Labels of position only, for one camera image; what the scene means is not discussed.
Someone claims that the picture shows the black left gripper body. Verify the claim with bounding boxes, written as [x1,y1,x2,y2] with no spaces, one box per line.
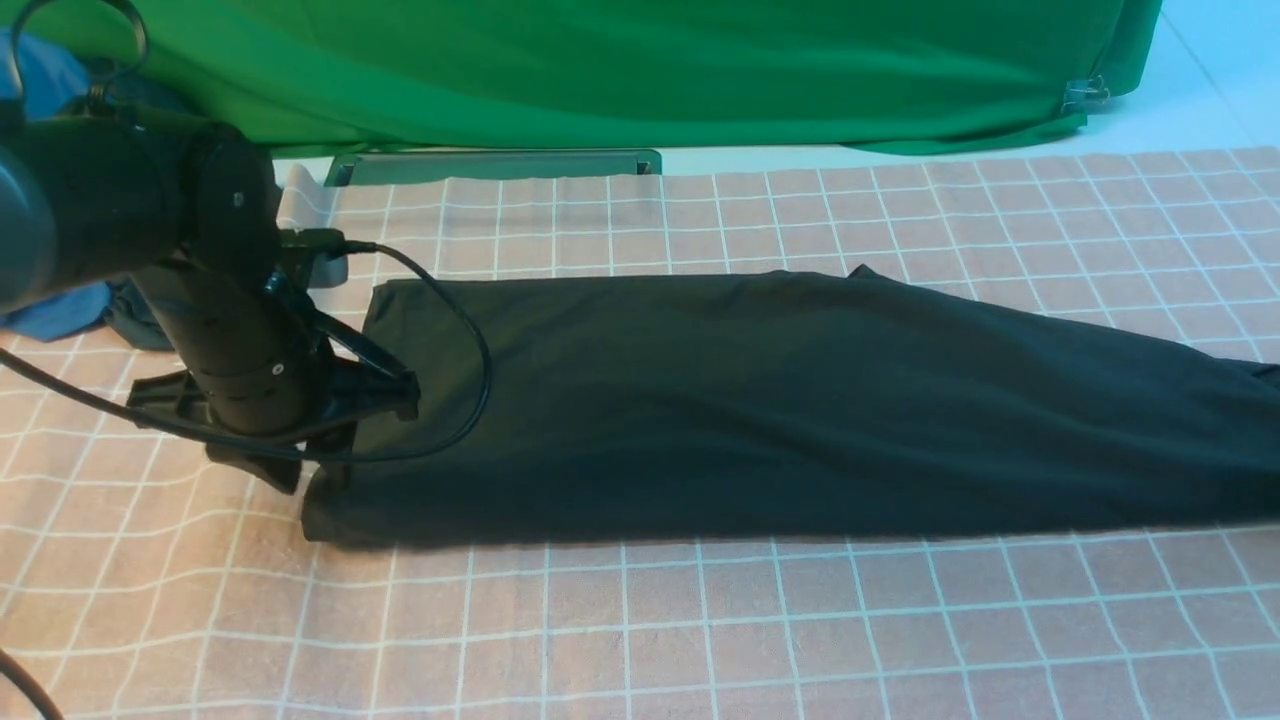
[131,256,337,441]

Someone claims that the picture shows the dark gray long-sleeve shirt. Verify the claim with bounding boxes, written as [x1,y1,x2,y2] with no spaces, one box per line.
[301,266,1279,548]

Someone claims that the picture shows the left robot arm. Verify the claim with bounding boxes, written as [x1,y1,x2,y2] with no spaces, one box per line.
[1,110,420,448]

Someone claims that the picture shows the dark gray crumpled garment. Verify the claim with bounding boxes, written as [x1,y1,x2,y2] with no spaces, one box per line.
[101,278,174,354]

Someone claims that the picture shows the pink checkered tablecloth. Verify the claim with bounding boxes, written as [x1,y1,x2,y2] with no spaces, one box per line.
[1,147,1279,719]

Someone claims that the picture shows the green backdrop cloth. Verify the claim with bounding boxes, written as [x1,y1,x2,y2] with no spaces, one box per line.
[136,1,1161,158]

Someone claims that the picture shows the blue crumpled garment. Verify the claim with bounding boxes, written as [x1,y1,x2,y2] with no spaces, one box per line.
[1,35,111,343]

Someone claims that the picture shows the metal binder clip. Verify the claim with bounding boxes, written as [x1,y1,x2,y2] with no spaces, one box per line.
[1060,76,1112,115]

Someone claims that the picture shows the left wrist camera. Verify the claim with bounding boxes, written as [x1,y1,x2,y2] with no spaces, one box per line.
[276,228,349,290]

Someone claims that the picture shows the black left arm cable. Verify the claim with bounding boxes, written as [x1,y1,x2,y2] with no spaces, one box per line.
[0,0,493,720]

